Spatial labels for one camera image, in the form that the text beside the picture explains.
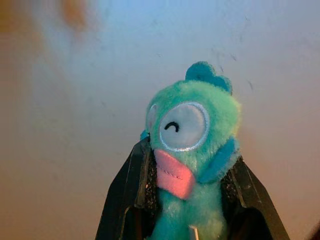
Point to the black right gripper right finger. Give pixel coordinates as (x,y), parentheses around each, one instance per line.
(252,205)

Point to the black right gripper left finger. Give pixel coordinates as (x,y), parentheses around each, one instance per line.
(125,190)

